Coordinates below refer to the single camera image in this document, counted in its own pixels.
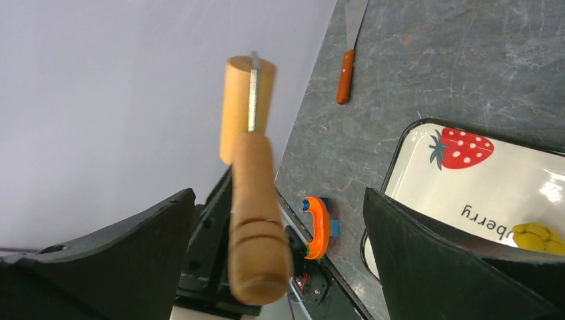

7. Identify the orange handled metal scraper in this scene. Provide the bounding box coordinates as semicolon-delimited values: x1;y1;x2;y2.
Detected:
336;0;369;105

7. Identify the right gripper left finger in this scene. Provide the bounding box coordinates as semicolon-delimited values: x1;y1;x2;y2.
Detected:
1;189;195;319

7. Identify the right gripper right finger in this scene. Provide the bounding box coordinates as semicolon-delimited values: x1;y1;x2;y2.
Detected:
363;188;564;319

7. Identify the wooden dough roller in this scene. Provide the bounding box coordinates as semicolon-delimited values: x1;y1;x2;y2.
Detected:
220;51;293;306

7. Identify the yellow dough piece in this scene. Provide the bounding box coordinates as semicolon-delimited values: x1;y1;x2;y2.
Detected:
512;222;564;255

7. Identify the white strawberry tray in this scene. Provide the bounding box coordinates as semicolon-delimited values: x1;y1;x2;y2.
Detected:
380;119;564;262

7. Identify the orange horseshoe magnet toy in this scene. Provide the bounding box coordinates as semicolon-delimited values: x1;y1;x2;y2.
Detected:
303;196;339;260

